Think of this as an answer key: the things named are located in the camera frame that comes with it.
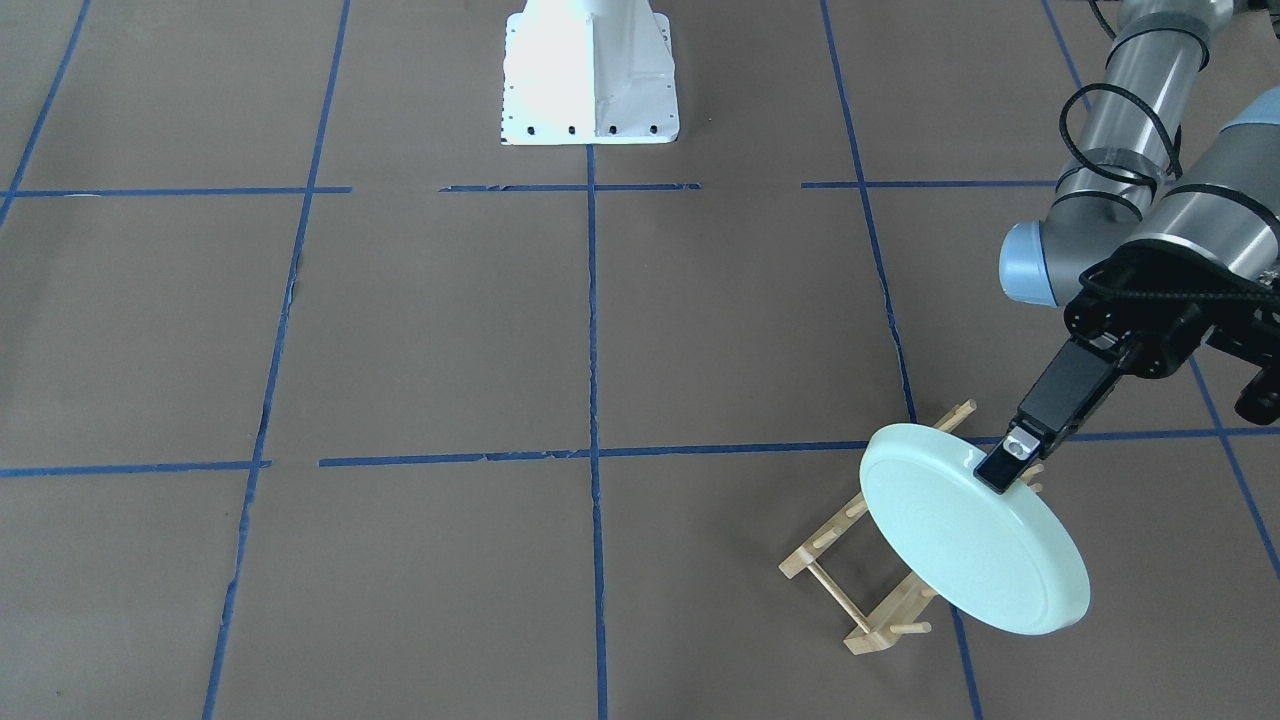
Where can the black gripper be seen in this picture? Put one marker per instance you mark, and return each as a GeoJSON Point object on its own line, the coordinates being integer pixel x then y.
{"type": "Point", "coordinates": [1128, 322]}

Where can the light green plate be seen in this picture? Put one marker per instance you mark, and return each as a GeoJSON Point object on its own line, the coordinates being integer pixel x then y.
{"type": "Point", "coordinates": [1003, 558]}

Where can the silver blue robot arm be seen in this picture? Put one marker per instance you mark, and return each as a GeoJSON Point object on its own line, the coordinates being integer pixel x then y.
{"type": "Point", "coordinates": [1124, 183]}

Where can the wooden dish rack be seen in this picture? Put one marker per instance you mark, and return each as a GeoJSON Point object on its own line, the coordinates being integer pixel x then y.
{"type": "Point", "coordinates": [824, 567]}

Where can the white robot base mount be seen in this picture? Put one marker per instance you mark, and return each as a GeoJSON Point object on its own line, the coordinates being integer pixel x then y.
{"type": "Point", "coordinates": [588, 73]}

